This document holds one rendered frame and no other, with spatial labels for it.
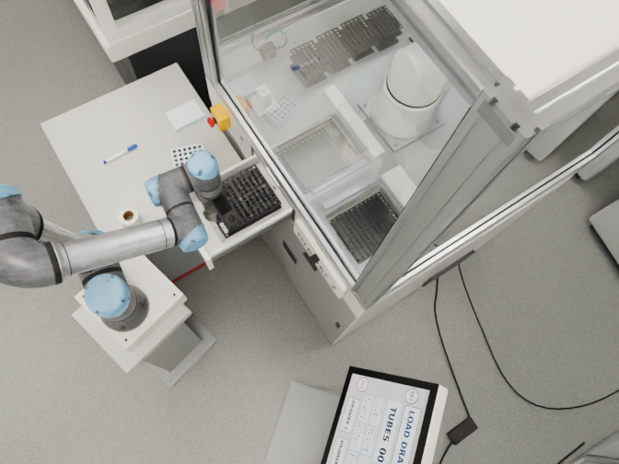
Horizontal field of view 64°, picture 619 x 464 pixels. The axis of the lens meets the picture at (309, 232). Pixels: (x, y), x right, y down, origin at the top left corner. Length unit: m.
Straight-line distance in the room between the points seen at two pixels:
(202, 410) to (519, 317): 1.65
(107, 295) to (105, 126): 0.81
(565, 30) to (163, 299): 1.36
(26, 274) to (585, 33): 1.08
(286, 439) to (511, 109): 2.02
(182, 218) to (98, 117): 0.95
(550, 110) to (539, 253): 2.33
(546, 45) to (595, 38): 0.07
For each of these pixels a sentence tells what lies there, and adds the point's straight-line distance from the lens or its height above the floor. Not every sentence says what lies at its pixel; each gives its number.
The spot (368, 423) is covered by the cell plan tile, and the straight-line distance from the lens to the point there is 1.43.
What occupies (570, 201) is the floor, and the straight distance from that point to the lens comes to 3.19.
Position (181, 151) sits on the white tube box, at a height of 0.80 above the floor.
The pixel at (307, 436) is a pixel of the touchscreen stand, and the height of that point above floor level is 0.04.
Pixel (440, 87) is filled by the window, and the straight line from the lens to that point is 0.74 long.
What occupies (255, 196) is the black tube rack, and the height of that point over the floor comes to 0.90.
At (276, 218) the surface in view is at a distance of 1.69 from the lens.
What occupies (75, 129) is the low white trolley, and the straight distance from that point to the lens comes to 2.13.
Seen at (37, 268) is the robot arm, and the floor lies 1.44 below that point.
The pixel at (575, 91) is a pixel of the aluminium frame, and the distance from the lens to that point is 0.71.
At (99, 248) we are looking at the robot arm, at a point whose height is 1.39.
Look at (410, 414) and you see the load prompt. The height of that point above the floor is 1.15.
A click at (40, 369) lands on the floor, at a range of 2.70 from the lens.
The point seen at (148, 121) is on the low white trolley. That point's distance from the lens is 2.07.
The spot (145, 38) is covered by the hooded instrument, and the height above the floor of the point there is 0.86.
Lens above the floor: 2.47
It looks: 70 degrees down
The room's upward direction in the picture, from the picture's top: 12 degrees clockwise
